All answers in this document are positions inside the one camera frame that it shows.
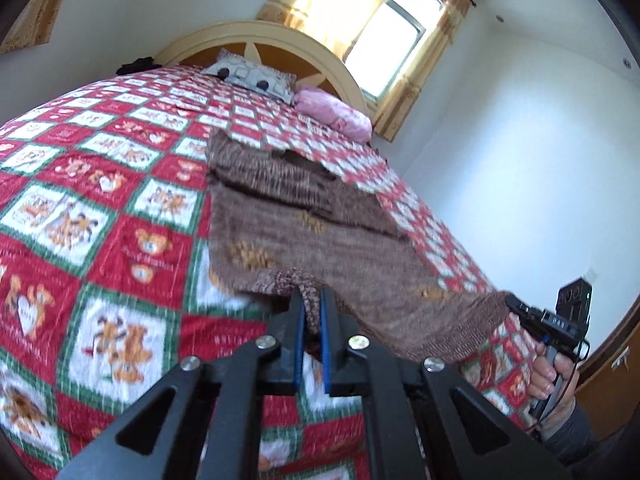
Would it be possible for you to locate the dark cloth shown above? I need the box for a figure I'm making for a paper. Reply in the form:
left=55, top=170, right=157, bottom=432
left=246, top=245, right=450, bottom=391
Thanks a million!
left=115, top=56, right=162, bottom=77

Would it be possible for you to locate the red checkered printed bedspread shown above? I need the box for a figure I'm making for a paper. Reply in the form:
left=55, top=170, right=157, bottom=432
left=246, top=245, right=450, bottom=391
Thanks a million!
left=0, top=62, right=551, bottom=480

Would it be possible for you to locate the person's right forearm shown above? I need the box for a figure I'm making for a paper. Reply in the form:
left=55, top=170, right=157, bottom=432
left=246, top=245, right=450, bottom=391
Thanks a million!
left=537, top=400, right=626, bottom=480

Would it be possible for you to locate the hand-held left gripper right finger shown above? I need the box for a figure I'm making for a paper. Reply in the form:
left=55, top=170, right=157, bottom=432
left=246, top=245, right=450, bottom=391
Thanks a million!
left=320, top=287, right=572, bottom=480

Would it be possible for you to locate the brown knit sweater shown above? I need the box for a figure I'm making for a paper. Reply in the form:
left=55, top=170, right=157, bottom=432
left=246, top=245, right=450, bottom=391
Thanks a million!
left=205, top=130, right=511, bottom=363

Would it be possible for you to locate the pink pillow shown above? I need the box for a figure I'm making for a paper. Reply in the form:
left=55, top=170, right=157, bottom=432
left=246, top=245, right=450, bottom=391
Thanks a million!
left=292, top=86, right=373, bottom=142

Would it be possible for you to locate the person's right hand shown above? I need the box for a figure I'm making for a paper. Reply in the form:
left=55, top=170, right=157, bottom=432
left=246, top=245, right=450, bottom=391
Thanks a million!
left=529, top=342, right=583, bottom=428

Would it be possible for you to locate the wooden door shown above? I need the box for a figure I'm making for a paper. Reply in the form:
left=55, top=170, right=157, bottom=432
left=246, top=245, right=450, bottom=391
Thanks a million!
left=575, top=295, right=640, bottom=411

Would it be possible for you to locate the cream arched headboard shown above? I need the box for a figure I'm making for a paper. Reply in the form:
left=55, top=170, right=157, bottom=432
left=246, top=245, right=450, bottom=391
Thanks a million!
left=152, top=21, right=371, bottom=116

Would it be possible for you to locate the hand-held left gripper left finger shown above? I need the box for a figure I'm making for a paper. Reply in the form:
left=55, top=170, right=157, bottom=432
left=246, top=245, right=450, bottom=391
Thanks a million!
left=55, top=287, right=307, bottom=480

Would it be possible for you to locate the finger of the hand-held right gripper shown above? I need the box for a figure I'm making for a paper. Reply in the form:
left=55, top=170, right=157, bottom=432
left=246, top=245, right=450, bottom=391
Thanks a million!
left=504, top=295, right=544, bottom=322
left=516, top=315, right=549, bottom=344

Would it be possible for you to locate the window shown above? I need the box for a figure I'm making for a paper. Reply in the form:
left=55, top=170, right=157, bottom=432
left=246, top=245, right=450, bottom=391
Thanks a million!
left=342, top=0, right=448, bottom=103

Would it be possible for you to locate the yellow curtain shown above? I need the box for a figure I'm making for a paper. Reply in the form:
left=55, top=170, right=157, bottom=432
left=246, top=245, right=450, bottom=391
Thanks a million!
left=257, top=0, right=418, bottom=61
left=372, top=0, right=473, bottom=142
left=0, top=0, right=83, bottom=53

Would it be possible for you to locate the grey patterned pillow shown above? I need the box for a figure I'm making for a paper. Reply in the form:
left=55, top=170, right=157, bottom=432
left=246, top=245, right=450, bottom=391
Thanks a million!
left=202, top=49, right=297, bottom=106

